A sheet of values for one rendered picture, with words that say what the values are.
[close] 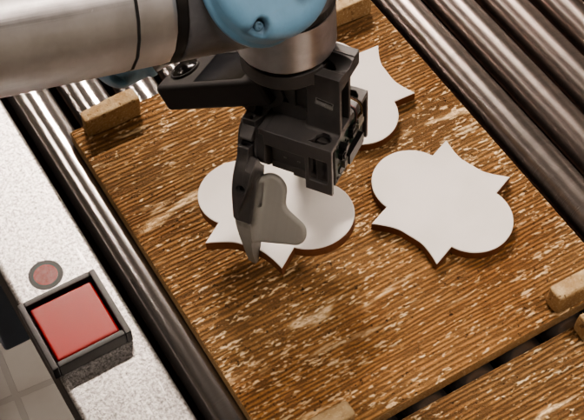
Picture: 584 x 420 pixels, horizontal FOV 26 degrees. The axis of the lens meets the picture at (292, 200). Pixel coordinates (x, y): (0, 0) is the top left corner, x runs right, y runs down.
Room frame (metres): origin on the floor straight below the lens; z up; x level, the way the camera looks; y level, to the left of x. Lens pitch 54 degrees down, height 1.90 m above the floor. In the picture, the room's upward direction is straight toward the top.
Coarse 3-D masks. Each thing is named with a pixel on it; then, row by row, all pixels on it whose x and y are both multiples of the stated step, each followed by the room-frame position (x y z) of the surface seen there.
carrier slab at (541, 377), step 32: (544, 352) 0.53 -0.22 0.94; (576, 352) 0.53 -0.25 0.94; (480, 384) 0.50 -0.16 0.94; (512, 384) 0.50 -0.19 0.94; (544, 384) 0.50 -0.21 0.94; (576, 384) 0.50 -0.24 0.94; (416, 416) 0.47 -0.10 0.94; (448, 416) 0.47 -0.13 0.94; (480, 416) 0.47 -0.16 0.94; (512, 416) 0.47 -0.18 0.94; (544, 416) 0.47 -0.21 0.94; (576, 416) 0.47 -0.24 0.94
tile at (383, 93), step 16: (368, 64) 0.85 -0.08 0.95; (352, 80) 0.83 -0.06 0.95; (368, 80) 0.83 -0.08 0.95; (384, 80) 0.83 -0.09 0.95; (368, 96) 0.81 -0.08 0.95; (384, 96) 0.81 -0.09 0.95; (400, 96) 0.81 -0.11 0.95; (368, 112) 0.79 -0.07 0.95; (384, 112) 0.79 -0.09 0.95; (368, 128) 0.77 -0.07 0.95; (384, 128) 0.77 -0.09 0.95; (368, 144) 0.75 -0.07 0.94
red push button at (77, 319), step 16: (80, 288) 0.60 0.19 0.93; (48, 304) 0.58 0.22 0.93; (64, 304) 0.58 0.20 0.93; (80, 304) 0.58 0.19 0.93; (96, 304) 0.58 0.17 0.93; (48, 320) 0.56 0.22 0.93; (64, 320) 0.56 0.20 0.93; (80, 320) 0.56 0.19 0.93; (96, 320) 0.56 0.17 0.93; (112, 320) 0.56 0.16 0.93; (48, 336) 0.55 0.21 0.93; (64, 336) 0.55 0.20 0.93; (80, 336) 0.55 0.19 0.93; (96, 336) 0.55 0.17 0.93; (64, 352) 0.53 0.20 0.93
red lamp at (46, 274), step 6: (48, 264) 0.63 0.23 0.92; (36, 270) 0.63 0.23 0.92; (42, 270) 0.63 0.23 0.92; (48, 270) 0.63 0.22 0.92; (54, 270) 0.63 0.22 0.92; (36, 276) 0.62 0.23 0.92; (42, 276) 0.62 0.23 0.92; (48, 276) 0.62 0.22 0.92; (54, 276) 0.62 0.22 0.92; (36, 282) 0.61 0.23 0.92; (42, 282) 0.61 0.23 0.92; (48, 282) 0.61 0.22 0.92
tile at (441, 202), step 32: (384, 160) 0.73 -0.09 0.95; (416, 160) 0.73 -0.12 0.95; (448, 160) 0.73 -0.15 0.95; (384, 192) 0.69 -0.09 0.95; (416, 192) 0.69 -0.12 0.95; (448, 192) 0.69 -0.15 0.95; (480, 192) 0.69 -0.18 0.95; (384, 224) 0.66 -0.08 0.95; (416, 224) 0.66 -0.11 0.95; (448, 224) 0.66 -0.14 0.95; (480, 224) 0.66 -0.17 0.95; (512, 224) 0.66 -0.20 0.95; (480, 256) 0.63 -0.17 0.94
